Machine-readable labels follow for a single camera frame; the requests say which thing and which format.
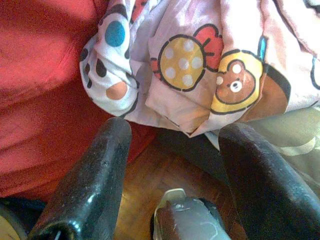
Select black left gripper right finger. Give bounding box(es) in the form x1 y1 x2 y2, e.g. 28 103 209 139
217 122 320 240

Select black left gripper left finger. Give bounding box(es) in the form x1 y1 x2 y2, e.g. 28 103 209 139
26 117 133 240

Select pink cartoon blanket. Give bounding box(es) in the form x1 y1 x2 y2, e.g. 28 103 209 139
78 0 320 152

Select grey robot left leg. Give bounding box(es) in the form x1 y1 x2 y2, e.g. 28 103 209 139
149 187 233 240

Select black bed base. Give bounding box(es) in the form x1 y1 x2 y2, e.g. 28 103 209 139
156 128 232 187

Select red fabric cover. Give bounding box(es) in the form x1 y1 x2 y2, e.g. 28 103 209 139
0 0 162 201

